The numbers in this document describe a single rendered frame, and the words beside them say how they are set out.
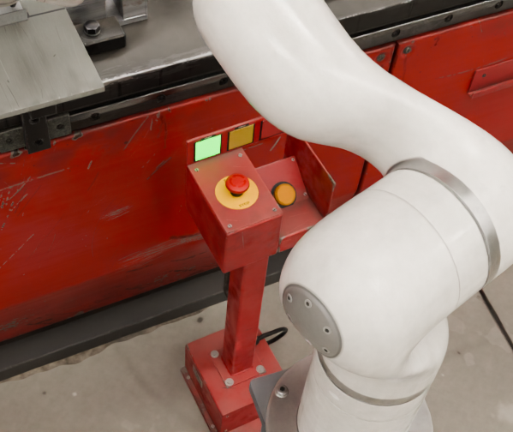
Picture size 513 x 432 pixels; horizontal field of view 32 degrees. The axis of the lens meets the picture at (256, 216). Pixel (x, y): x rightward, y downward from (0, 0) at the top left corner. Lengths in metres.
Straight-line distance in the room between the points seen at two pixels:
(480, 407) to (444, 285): 1.59
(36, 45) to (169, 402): 1.03
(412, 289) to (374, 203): 0.07
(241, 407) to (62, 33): 0.96
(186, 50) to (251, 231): 0.34
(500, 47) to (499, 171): 1.30
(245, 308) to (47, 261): 0.41
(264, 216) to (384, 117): 0.76
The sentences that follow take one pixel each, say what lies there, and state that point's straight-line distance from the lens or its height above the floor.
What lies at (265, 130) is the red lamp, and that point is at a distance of 1.55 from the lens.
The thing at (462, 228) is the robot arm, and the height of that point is 1.42.
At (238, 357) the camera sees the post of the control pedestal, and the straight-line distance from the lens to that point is 1.98.
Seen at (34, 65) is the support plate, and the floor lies 1.00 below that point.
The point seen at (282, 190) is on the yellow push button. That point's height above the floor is 0.73.
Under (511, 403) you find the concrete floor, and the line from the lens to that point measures 2.30.
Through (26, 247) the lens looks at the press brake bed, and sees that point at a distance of 1.80.
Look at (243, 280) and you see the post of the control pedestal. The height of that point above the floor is 0.52.
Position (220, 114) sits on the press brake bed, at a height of 0.71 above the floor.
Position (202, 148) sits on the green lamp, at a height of 0.81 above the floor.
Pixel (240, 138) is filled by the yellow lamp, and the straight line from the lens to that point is 1.53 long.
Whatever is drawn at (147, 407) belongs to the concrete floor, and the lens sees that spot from 2.15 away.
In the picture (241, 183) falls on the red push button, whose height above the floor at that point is 0.81.
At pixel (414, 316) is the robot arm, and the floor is 1.39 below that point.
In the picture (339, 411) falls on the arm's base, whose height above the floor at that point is 1.15.
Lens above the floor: 1.95
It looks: 53 degrees down
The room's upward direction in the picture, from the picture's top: 7 degrees clockwise
